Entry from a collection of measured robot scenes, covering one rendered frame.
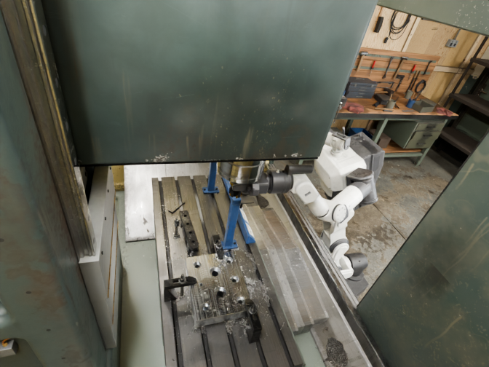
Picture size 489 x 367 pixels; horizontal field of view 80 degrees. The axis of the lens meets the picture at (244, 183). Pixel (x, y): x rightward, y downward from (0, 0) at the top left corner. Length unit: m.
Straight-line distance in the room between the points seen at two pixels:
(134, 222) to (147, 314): 0.59
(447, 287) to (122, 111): 1.13
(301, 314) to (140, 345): 0.77
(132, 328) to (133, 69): 1.24
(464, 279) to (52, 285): 1.14
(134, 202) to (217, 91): 1.41
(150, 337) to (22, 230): 1.08
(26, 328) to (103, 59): 0.60
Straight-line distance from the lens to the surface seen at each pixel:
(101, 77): 0.67
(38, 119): 0.62
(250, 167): 0.89
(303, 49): 0.73
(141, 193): 2.02
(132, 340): 1.59
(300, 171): 1.05
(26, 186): 0.55
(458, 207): 1.15
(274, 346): 1.30
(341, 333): 1.72
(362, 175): 1.46
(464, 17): 1.21
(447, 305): 1.26
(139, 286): 1.72
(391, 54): 4.60
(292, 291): 1.66
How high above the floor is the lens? 2.06
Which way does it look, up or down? 37 degrees down
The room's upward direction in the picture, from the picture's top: 11 degrees clockwise
